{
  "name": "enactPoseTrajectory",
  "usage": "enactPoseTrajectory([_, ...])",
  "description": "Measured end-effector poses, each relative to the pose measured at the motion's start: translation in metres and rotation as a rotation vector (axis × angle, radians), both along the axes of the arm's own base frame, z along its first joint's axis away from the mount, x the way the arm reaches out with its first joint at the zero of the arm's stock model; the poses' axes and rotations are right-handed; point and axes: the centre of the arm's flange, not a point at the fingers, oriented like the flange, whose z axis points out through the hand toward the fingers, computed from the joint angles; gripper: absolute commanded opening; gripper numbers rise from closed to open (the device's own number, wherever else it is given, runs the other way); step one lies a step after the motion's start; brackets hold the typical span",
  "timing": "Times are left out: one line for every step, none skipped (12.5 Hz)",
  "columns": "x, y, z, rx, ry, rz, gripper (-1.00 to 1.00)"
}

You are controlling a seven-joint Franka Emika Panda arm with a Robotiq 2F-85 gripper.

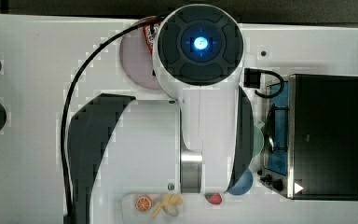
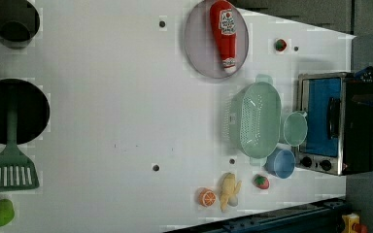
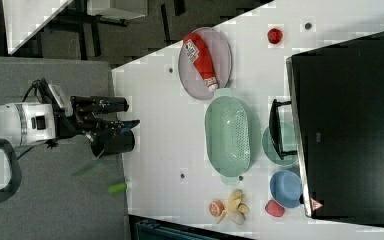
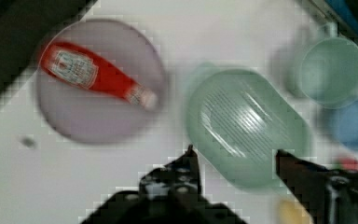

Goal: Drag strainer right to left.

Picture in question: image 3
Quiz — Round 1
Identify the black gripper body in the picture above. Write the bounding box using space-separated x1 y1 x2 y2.
53 96 96 139

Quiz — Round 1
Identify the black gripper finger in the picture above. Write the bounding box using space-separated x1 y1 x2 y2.
93 120 140 138
94 97 129 114

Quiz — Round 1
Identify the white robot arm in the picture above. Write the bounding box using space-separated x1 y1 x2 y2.
0 96 139 204

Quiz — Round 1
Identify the black cup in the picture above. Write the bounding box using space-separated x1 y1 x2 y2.
90 129 135 158

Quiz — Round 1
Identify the green toy pear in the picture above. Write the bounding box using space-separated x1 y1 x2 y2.
108 182 128 194

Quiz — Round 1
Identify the red plush ketchup bottle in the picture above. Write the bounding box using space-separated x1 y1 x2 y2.
183 33 219 92

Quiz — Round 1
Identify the toy orange slice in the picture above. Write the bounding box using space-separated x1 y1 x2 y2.
209 199 224 217

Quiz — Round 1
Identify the toy peeled banana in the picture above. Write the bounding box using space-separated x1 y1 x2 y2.
217 189 250 225

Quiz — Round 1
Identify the mint green cup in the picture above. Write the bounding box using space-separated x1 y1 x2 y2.
262 122 298 167

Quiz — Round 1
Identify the toy strawberry near cups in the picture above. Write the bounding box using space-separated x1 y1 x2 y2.
265 200 285 218

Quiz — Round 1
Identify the toy strawberry near plate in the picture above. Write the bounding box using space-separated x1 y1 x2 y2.
267 28 283 44

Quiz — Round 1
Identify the black toaster oven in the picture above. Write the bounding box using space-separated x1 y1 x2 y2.
269 31 384 227

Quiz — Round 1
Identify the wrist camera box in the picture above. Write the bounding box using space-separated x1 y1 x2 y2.
49 84 73 116

